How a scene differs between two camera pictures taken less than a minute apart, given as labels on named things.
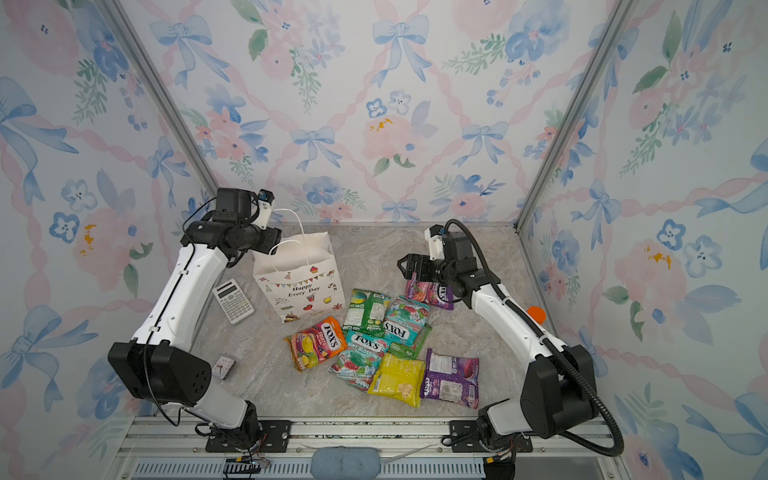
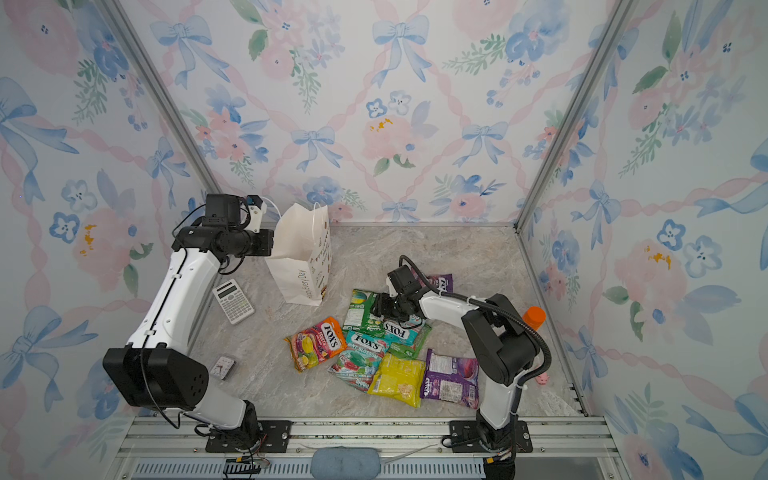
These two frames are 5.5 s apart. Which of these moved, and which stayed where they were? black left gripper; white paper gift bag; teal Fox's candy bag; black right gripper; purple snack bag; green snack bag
Moved: white paper gift bag; black right gripper
Stayed: black left gripper; purple snack bag; green snack bag; teal Fox's candy bag
